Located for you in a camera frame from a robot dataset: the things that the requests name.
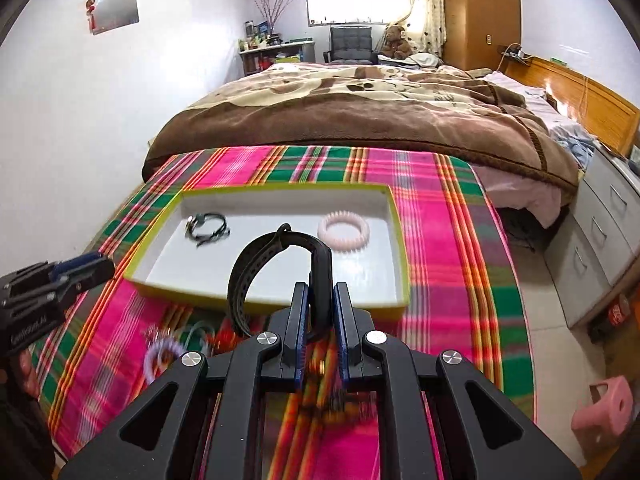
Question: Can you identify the person's left hand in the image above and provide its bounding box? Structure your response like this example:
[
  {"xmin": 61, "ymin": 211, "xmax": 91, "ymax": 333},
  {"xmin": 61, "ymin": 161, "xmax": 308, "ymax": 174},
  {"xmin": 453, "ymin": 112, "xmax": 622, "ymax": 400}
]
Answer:
[{"xmin": 12, "ymin": 347, "xmax": 42, "ymax": 400}]

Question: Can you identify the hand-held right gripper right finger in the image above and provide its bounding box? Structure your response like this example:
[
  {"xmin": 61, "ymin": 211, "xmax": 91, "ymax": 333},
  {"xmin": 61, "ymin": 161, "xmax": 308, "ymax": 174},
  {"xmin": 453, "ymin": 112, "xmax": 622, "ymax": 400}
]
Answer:
[{"xmin": 332, "ymin": 281, "xmax": 583, "ymax": 480}]

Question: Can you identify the bundle of dry branches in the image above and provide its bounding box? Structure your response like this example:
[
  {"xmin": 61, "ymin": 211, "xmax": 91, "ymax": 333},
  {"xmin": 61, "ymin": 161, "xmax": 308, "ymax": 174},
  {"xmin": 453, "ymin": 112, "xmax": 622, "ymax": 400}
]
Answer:
[{"xmin": 255, "ymin": 0, "xmax": 301, "ymax": 28}]

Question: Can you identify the white drawer cabinet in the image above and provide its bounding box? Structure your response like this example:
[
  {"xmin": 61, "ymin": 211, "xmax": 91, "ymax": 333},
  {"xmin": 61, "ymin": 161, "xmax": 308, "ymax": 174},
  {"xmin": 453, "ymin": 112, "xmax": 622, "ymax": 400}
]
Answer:
[{"xmin": 545, "ymin": 147, "xmax": 640, "ymax": 328}]

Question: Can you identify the black cord with gold charm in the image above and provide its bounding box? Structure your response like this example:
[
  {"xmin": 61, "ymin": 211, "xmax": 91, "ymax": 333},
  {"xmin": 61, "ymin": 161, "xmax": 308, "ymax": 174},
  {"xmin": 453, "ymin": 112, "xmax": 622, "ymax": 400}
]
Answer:
[{"xmin": 192, "ymin": 227, "xmax": 232, "ymax": 248}]

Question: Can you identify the clear plastic hair tie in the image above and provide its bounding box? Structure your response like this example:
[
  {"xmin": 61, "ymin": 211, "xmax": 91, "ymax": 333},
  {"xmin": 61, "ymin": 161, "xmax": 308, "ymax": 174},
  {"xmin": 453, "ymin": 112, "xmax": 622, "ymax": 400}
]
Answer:
[{"xmin": 175, "ymin": 322, "xmax": 217, "ymax": 356}]

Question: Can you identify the brown beige blanket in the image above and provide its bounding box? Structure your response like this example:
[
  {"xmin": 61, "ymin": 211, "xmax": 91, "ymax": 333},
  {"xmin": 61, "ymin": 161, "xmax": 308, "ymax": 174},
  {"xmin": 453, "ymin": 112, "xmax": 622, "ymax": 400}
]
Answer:
[{"xmin": 141, "ymin": 62, "xmax": 581, "ymax": 193}]

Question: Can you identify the power strip with cables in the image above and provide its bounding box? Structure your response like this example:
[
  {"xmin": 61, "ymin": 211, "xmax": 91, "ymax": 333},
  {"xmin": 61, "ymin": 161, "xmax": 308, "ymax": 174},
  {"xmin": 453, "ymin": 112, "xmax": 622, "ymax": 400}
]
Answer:
[{"xmin": 500, "ymin": 44, "xmax": 532, "ymax": 64}]

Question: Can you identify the black silicone wristband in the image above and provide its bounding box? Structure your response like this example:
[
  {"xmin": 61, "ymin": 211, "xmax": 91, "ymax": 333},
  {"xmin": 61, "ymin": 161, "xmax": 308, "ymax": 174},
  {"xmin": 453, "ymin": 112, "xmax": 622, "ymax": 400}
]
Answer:
[{"xmin": 227, "ymin": 223, "xmax": 333, "ymax": 343}]

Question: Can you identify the pink bed sheet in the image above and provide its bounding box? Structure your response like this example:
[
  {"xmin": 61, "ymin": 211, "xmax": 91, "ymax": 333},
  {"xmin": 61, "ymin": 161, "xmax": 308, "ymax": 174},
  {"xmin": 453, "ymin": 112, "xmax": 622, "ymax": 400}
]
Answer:
[{"xmin": 470, "ymin": 70, "xmax": 601, "ymax": 226}]

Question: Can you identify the window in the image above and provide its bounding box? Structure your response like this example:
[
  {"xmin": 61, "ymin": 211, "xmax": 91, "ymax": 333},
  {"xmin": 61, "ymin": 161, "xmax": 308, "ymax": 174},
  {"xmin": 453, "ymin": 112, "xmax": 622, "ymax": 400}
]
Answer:
[{"xmin": 306, "ymin": 0, "xmax": 405, "ymax": 26}]

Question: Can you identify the person's left forearm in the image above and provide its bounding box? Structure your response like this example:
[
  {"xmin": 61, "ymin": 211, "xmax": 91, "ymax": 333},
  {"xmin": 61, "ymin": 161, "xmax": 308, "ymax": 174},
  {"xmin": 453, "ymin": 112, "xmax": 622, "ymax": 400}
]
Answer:
[{"xmin": 0, "ymin": 360, "xmax": 57, "ymax": 480}]

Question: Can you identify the red labelled bottle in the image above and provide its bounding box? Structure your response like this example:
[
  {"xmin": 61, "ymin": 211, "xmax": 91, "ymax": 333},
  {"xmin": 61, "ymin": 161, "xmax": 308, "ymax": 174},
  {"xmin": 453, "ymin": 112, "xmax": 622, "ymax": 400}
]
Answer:
[{"xmin": 607, "ymin": 297, "xmax": 632, "ymax": 326}]

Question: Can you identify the pink green plaid cloth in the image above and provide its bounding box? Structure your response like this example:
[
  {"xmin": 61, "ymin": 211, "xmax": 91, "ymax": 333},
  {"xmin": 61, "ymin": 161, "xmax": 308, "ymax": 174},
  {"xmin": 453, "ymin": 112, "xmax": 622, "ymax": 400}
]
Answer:
[{"xmin": 30, "ymin": 145, "xmax": 538, "ymax": 480}]

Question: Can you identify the brown teddy bear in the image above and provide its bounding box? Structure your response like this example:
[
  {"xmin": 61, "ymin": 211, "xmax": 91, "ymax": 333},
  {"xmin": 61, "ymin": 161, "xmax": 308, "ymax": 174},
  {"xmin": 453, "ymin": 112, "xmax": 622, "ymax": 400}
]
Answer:
[{"xmin": 381, "ymin": 25, "xmax": 413, "ymax": 59}]

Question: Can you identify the black hair tie green bead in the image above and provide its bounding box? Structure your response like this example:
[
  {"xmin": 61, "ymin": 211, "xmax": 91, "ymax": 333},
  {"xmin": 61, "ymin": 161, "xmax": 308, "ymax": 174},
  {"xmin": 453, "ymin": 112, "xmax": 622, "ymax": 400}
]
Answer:
[{"xmin": 184, "ymin": 212, "xmax": 229, "ymax": 231}]

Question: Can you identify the wooden wardrobe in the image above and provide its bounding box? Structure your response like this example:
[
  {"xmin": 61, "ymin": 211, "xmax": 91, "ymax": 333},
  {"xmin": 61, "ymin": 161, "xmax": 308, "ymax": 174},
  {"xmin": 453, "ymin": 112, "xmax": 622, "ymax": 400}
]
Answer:
[{"xmin": 440, "ymin": 0, "xmax": 522, "ymax": 71}]

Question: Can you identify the pale blue cloth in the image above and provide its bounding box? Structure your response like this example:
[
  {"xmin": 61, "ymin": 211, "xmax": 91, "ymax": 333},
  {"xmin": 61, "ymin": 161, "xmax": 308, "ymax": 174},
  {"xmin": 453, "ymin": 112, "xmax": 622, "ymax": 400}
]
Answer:
[{"xmin": 550, "ymin": 125, "xmax": 601, "ymax": 171}]

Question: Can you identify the white cluttered shelf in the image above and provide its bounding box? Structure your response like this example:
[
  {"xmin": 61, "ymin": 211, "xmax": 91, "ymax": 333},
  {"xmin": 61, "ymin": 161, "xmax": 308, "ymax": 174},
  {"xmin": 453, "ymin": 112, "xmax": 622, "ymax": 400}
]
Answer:
[{"xmin": 238, "ymin": 37, "xmax": 317, "ymax": 77}]

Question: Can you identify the silver wall mirror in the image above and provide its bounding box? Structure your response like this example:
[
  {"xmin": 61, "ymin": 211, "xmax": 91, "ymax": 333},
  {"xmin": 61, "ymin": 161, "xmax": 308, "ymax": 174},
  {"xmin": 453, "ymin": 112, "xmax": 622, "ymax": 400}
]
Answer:
[{"xmin": 90, "ymin": 0, "xmax": 140, "ymax": 36}]

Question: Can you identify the spotted curtain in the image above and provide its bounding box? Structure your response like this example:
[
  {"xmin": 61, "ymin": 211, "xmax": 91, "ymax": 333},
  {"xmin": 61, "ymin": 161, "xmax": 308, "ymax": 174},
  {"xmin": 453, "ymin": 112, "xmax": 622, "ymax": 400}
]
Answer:
[{"xmin": 405, "ymin": 0, "xmax": 446, "ymax": 58}]

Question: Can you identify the purple spiral hair tie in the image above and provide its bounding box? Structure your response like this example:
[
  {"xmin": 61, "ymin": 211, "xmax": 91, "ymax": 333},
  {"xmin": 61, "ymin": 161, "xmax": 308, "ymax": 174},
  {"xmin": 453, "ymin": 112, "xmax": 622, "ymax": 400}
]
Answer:
[{"xmin": 144, "ymin": 337, "xmax": 177, "ymax": 380}]

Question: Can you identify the grey padded chair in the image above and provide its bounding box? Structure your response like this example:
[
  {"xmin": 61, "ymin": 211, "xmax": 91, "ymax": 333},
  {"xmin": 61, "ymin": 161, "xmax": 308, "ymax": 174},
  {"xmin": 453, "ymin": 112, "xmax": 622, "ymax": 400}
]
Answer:
[{"xmin": 324, "ymin": 26, "xmax": 378, "ymax": 65}]

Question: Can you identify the pink plastic stool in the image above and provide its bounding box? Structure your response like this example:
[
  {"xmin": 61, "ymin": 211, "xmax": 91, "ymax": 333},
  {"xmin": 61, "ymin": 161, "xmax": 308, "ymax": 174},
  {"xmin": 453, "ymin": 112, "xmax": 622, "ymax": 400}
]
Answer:
[{"xmin": 571, "ymin": 376, "xmax": 633, "ymax": 453}]

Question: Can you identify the wooden headboard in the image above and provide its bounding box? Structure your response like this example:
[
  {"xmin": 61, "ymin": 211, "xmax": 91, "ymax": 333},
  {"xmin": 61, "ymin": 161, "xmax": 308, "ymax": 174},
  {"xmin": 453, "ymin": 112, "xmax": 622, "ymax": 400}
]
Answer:
[{"xmin": 520, "ymin": 55, "xmax": 640, "ymax": 158}]

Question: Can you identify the white bedding pile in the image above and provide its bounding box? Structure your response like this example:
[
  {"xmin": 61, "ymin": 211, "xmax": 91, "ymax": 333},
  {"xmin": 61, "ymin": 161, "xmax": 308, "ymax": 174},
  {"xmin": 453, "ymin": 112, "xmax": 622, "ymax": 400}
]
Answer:
[{"xmin": 400, "ymin": 52, "xmax": 444, "ymax": 69}]

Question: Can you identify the pale pink spiral hair tie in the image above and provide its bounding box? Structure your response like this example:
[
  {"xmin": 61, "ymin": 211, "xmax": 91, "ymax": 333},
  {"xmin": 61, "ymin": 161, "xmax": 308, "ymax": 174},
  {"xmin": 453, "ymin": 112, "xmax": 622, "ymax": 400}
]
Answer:
[{"xmin": 318, "ymin": 208, "xmax": 371, "ymax": 247}]

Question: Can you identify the white tray with yellow-green rim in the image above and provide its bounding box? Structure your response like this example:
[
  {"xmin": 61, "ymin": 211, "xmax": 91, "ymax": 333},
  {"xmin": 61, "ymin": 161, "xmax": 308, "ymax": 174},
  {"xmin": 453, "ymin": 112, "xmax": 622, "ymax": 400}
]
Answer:
[{"xmin": 123, "ymin": 184, "xmax": 412, "ymax": 320}]

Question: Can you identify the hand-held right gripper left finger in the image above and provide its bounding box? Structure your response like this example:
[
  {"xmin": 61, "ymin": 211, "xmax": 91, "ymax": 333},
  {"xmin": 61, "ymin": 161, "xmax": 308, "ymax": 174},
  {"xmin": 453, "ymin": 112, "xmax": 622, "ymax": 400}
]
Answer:
[{"xmin": 57, "ymin": 281, "xmax": 313, "ymax": 480}]

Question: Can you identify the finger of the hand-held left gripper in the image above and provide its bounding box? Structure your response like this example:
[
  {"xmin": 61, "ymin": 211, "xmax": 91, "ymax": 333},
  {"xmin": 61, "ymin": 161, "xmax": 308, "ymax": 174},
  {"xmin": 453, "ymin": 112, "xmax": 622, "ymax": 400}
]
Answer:
[
  {"xmin": 51, "ymin": 252, "xmax": 108, "ymax": 282},
  {"xmin": 55, "ymin": 258, "xmax": 117, "ymax": 306}
]

